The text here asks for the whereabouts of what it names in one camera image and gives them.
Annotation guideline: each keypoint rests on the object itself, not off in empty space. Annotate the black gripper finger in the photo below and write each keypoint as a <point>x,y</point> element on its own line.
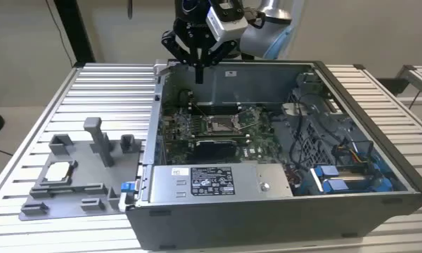
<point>175,47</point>
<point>225,52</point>

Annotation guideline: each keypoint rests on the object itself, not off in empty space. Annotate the silver CPU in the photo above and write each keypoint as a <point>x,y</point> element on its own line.
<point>58,171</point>

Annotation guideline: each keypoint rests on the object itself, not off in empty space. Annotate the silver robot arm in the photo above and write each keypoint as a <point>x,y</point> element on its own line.
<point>257,39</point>

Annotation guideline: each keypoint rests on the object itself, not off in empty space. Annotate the CPU socket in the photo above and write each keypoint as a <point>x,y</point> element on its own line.
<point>219,124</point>

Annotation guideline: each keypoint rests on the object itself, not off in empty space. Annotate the white case sticker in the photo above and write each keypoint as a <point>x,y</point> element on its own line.
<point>230,73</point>

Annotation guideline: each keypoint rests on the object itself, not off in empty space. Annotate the black RAM slot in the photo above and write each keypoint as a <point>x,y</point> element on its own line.
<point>222,136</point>
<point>218,104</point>
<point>218,108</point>
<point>222,133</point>

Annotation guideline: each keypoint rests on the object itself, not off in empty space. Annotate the pale plastic connector block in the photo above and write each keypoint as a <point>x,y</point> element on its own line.
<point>292,109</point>

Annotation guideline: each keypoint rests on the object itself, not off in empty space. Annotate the green motherboard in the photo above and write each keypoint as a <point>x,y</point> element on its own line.
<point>264,139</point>

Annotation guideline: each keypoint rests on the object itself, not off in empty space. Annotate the black graphics card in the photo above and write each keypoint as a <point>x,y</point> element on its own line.
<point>214,153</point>

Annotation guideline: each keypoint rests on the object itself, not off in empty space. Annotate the grey metal drive cage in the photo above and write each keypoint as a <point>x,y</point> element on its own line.
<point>313,137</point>

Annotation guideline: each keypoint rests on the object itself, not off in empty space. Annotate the silver power supply unit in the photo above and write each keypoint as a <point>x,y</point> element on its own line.
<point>169,184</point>

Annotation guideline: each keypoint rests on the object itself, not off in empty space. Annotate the grey parts rack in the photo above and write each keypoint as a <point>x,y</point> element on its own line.
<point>84,168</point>

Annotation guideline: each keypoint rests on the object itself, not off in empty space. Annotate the blue disk carrier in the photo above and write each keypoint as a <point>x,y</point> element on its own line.
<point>328,171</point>
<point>334,185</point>

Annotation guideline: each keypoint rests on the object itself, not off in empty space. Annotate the blue case latch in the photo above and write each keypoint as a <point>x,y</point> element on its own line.
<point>126,187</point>

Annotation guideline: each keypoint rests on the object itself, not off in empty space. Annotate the black open PC case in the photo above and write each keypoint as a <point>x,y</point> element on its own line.
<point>250,229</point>

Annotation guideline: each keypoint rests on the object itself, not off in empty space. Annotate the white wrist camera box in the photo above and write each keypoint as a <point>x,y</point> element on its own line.
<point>229,29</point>

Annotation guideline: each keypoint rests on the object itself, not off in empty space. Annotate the black frame post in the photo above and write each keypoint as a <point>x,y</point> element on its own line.
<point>75,31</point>

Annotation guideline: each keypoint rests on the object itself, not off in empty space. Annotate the blue plastic bay bracket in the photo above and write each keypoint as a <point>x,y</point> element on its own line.
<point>381,182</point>

